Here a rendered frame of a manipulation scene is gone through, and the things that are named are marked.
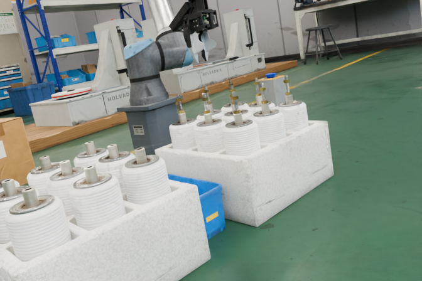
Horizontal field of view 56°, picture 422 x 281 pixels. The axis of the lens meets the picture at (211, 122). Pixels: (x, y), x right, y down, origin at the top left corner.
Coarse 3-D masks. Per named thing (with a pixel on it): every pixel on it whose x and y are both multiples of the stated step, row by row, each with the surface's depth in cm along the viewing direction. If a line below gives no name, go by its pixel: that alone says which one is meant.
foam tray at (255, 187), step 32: (320, 128) 120; (192, 160) 113; (224, 160) 103; (256, 160) 100; (288, 160) 109; (320, 160) 120; (224, 192) 106; (256, 192) 100; (288, 192) 109; (256, 224) 101
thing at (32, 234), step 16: (48, 208) 68; (16, 224) 66; (32, 224) 66; (48, 224) 67; (64, 224) 71; (16, 240) 67; (32, 240) 66; (48, 240) 67; (64, 240) 70; (16, 256) 69; (32, 256) 67
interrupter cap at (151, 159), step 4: (148, 156) 88; (152, 156) 88; (156, 156) 87; (132, 160) 88; (148, 160) 86; (152, 160) 84; (156, 160) 84; (124, 164) 85; (128, 164) 85; (132, 164) 84; (136, 164) 83; (140, 164) 83; (144, 164) 82; (148, 164) 82
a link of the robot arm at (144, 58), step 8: (144, 40) 144; (152, 40) 147; (128, 48) 144; (136, 48) 143; (144, 48) 143; (152, 48) 145; (160, 48) 146; (128, 56) 144; (136, 56) 143; (144, 56) 144; (152, 56) 145; (160, 56) 146; (128, 64) 146; (136, 64) 144; (144, 64) 144; (152, 64) 145; (160, 64) 147; (128, 72) 147; (136, 72) 144; (144, 72) 144; (152, 72) 146
